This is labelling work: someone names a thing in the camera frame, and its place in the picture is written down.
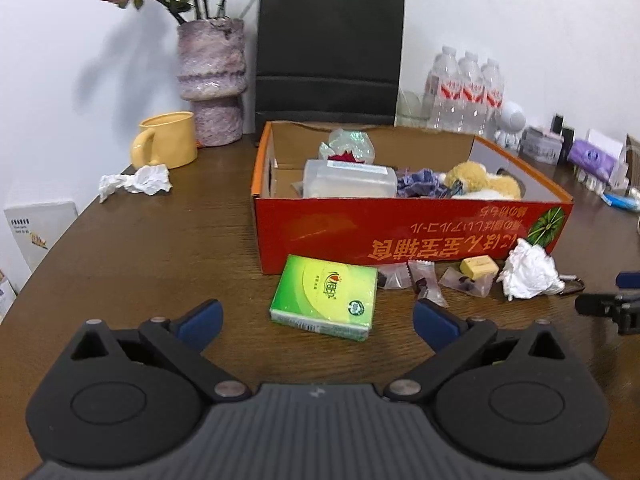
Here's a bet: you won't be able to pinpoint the left water bottle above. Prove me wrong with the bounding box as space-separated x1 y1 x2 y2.
425 46 462 131

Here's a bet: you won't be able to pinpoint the clear bag with black parts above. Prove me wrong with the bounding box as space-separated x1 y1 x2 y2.
439 266 496 298

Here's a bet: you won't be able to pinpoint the white and tan plush toy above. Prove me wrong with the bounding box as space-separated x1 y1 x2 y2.
442 162 522 200

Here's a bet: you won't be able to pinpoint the right water bottle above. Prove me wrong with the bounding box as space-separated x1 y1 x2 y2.
478 58 506 138

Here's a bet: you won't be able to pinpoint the purple knitted drawstring pouch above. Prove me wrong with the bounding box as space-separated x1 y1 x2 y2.
397 168 449 198

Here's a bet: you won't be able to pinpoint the water bottle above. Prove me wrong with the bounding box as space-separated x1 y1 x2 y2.
456 51 486 134
425 46 462 131
478 58 506 138

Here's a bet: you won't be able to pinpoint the middle water bottle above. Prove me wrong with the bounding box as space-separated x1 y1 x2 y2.
456 51 486 134

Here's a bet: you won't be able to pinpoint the green tissue pack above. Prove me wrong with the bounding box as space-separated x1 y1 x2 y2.
269 255 378 341

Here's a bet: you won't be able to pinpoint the red cardboard pumpkin box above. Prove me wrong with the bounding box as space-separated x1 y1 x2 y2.
252 122 573 274

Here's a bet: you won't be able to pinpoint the clear small bag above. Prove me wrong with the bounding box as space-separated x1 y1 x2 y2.
408 260 448 308
376 263 413 290

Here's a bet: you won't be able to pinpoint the blue tube on table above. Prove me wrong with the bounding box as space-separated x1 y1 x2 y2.
601 193 640 212

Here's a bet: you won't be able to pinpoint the white booklet at left edge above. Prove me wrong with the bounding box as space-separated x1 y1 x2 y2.
4 200 78 271

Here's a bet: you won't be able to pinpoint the iridescent plastic bag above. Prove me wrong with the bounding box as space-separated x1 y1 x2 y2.
319 128 375 165

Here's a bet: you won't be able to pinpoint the black paper shopping bag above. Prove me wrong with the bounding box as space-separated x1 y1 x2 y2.
255 0 405 131

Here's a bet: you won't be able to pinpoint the small yellow eraser block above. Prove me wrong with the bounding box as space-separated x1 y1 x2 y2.
460 255 499 281

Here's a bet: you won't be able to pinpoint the purple textured vase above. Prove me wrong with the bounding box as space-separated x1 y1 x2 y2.
177 18 247 148

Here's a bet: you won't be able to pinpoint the yellow ceramic mug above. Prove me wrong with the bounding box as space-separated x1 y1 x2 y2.
130 110 198 169

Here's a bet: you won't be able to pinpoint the small grey tin box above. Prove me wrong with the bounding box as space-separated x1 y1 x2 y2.
520 126 563 165

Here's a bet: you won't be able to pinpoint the purple wet wipes pack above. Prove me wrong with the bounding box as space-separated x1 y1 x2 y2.
567 139 618 182

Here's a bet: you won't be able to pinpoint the white charging cables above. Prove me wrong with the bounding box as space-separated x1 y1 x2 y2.
619 134 640 201

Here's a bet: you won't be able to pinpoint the white tissue ball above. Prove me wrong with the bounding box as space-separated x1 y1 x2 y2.
497 238 565 301

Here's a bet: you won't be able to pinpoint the red paper flower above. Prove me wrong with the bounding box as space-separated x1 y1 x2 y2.
328 152 363 164

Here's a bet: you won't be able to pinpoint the crumpled white paper by mug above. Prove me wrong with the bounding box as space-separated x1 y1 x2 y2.
99 165 172 203

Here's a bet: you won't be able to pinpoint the small white robot figurine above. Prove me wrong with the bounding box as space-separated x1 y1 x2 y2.
495 101 526 152

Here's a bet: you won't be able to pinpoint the clear glass cup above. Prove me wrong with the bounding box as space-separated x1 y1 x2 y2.
395 90 433 129

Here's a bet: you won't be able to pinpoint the translucent plastic storage box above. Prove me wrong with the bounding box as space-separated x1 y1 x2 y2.
303 159 397 198

